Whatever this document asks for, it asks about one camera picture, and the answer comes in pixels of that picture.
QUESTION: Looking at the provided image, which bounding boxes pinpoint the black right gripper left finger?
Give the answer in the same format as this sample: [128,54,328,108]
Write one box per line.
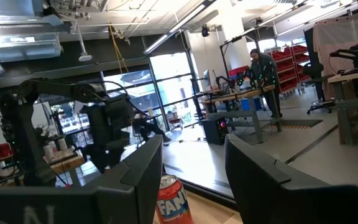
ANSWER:
[84,134,163,224]

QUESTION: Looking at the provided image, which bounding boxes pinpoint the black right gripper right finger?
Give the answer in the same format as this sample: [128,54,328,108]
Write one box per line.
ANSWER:
[224,134,331,224]

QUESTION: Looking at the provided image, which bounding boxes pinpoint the red Fanta can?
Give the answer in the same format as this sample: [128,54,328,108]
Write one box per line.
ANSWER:
[155,174,195,224]

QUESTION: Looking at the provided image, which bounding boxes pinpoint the person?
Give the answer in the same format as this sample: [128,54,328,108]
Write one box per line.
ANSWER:
[132,113,172,144]
[249,48,284,119]

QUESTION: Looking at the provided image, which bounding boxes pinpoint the white paper cup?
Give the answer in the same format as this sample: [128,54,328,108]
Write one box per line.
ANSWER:
[43,144,55,161]
[57,138,69,152]

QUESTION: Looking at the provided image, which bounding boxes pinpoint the small wooden side table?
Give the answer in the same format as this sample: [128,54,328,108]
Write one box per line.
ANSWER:
[0,149,85,187]

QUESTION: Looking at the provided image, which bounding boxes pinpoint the white pendant lamp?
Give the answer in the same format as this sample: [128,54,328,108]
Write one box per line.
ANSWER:
[73,21,93,62]

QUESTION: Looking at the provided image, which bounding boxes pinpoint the black PC tower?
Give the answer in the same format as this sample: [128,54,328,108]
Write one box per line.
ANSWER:
[201,118,229,146]

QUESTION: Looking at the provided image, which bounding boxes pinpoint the dark hazard-striped floor mat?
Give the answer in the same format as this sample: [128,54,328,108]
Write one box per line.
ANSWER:
[270,119,323,130]

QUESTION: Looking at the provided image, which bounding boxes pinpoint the blue storage bin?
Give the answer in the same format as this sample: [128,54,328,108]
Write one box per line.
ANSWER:
[240,96,263,112]

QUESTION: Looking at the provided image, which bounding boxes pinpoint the long wooden workbench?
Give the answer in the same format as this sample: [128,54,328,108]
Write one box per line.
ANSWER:
[201,83,283,144]

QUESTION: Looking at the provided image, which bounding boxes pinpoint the long ceiling light strip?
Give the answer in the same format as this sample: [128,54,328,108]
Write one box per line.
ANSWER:
[143,0,217,55]

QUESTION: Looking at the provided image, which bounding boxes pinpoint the grey computer monitor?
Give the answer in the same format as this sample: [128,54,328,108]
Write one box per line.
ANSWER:
[203,69,213,91]

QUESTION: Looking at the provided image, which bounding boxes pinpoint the wooden table grey legs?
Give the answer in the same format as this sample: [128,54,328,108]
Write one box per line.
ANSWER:
[327,68,358,146]

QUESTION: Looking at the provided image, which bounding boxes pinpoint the robot arms with green lights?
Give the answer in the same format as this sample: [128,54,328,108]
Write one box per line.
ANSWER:
[215,67,262,91]

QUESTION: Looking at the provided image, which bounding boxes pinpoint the red bin shelving rack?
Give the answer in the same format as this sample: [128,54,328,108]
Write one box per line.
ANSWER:
[267,44,311,94]

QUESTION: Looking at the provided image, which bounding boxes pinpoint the black office chair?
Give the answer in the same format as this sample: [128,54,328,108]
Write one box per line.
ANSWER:
[301,61,335,115]

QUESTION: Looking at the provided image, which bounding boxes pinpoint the pink fabric curtain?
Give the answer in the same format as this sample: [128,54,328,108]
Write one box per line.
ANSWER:
[312,9,358,100]

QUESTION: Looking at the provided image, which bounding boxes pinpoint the yellow hanging cable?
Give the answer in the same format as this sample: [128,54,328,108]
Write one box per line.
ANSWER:
[107,18,130,75]

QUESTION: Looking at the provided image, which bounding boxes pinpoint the silver ceiling duct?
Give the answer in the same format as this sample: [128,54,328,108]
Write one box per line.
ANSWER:
[0,32,63,75]

